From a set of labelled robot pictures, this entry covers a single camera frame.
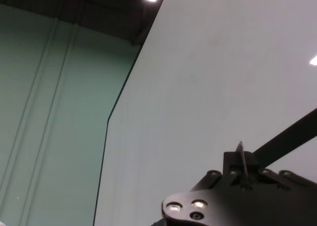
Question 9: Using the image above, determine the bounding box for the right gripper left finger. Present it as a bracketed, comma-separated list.
[205, 151, 246, 190]

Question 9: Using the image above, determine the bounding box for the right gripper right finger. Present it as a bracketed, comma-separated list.
[244, 151, 310, 191]

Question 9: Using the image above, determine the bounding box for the short black tape strip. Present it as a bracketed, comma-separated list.
[252, 108, 317, 168]

